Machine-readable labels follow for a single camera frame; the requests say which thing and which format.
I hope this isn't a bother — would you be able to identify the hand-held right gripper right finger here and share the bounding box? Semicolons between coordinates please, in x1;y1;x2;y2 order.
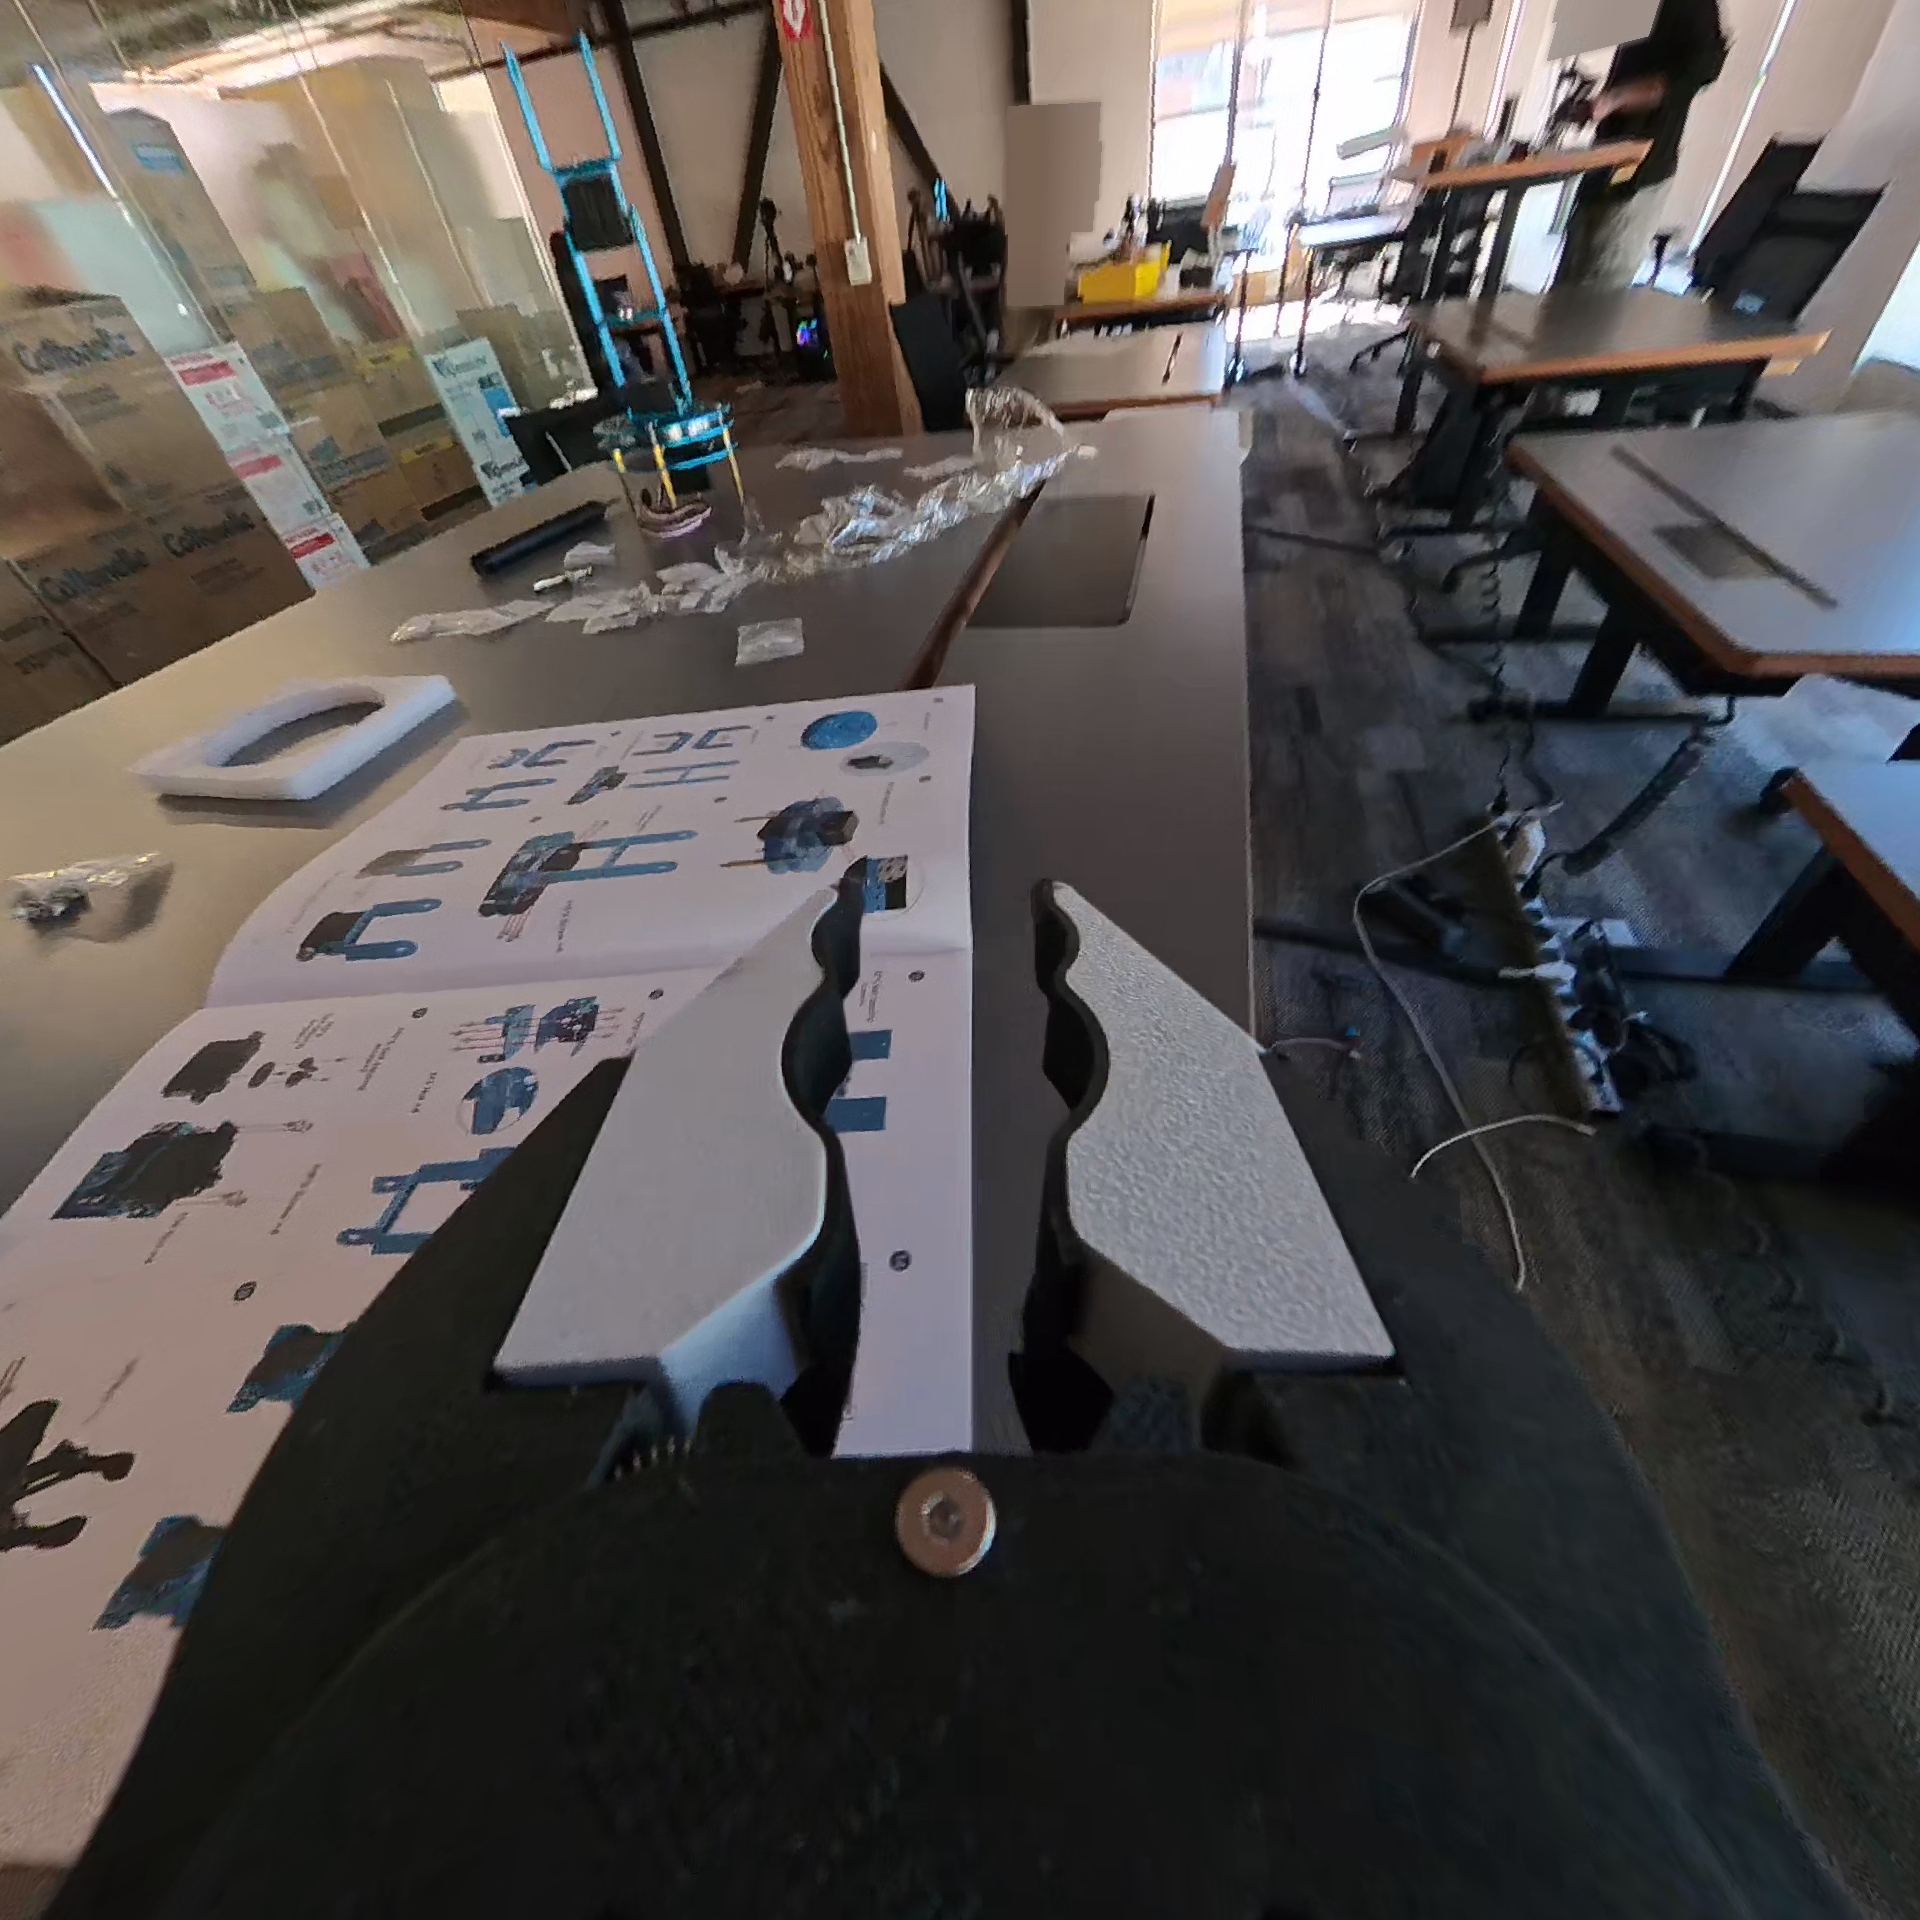
1008;879;1402;1458

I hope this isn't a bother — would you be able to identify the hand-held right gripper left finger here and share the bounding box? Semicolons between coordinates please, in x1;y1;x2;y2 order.
493;881;871;1461

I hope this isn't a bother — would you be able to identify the dark desk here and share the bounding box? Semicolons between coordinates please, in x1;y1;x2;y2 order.
0;402;1258;1458

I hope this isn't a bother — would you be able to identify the wood edged office desk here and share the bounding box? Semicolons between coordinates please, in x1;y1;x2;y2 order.
990;319;1237;422
1386;282;1834;497
1503;407;1920;725
1725;755;1920;1051

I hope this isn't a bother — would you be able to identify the wooden standing desk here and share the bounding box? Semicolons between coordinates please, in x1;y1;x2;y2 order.
1386;137;1649;287

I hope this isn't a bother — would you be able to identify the printed instruction booklet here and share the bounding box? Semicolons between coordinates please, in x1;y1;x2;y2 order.
0;684;980;1869

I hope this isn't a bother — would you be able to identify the power strip with plugs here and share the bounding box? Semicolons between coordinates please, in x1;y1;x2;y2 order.
1476;801;1662;1118

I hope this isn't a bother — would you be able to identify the cluster of clear parts bags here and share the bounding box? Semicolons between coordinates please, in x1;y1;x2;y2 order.
387;536;813;666

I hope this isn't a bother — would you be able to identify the small zip bag with screws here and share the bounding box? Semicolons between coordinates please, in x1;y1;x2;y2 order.
3;851;174;943

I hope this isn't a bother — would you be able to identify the black cylindrical tool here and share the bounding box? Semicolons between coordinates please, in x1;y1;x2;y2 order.
469;501;608;579

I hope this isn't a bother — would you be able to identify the crumpled clear plastic wrap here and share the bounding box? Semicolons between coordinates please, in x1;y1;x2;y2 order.
717;380;1115;590

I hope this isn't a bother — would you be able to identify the stack of cardboard boxes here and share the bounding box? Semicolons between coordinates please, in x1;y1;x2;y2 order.
0;60;527;743

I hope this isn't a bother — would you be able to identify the black office chair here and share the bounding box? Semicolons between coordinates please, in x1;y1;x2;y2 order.
1694;137;1892;319

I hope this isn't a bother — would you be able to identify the white floor cable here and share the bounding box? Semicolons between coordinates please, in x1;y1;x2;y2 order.
1352;818;1598;1294

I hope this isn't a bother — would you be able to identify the white foam frame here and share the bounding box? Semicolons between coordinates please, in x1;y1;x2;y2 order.
128;675;459;805

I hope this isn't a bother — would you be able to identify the wooden support post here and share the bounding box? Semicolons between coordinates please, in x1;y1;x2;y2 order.
771;0;925;438

